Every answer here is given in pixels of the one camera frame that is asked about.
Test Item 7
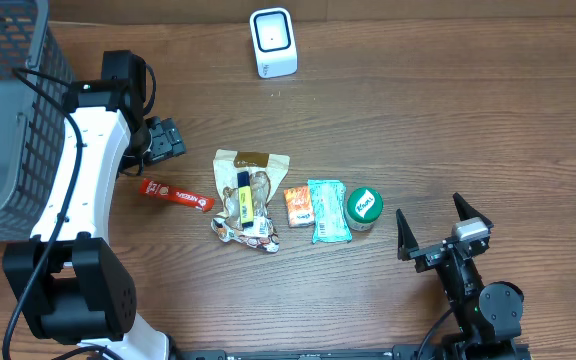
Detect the clear brown snack bag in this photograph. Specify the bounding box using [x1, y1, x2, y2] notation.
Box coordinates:
[210, 148, 292, 254]

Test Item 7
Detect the orange snack packet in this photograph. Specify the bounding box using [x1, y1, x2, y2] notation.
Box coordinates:
[284, 185, 315, 227]

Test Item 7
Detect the grey plastic mesh basket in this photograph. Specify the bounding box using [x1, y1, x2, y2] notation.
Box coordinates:
[0, 0, 74, 242]

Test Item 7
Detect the teal tissue packet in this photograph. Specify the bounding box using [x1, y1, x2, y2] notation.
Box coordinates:
[307, 179, 352, 244]

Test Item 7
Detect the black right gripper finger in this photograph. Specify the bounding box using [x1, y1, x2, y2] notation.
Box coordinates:
[453, 193, 494, 231]
[396, 209, 419, 261]

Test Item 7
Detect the white barcode scanner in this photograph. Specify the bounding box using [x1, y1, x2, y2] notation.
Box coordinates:
[249, 7, 298, 79]

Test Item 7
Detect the green lid Knorr jar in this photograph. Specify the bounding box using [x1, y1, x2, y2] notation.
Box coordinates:
[344, 187, 384, 231]

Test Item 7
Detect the red snack bar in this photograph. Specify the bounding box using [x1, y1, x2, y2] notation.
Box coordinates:
[139, 178, 215, 212]

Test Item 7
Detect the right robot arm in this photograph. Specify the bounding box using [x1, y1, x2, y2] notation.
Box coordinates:
[396, 193, 530, 360]

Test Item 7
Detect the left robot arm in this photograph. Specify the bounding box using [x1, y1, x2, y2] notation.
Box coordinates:
[2, 50, 186, 359]

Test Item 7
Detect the yellow highlighter pen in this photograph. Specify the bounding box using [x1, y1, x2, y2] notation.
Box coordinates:
[237, 171, 254, 228]

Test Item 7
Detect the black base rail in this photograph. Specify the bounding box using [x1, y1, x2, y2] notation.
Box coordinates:
[167, 344, 533, 360]

